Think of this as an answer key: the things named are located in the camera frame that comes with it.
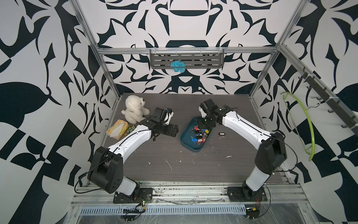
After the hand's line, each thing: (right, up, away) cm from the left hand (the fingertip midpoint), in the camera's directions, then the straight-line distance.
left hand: (171, 126), depth 87 cm
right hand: (+17, +2, 0) cm, 17 cm away
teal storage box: (+9, -8, +9) cm, 15 cm away
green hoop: (+66, +10, -18) cm, 69 cm away
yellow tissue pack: (-36, -3, +7) cm, 37 cm away
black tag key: (+34, -7, +10) cm, 36 cm away
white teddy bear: (-24, +9, +5) cm, 26 cm away
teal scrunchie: (+4, +38, +5) cm, 39 cm away
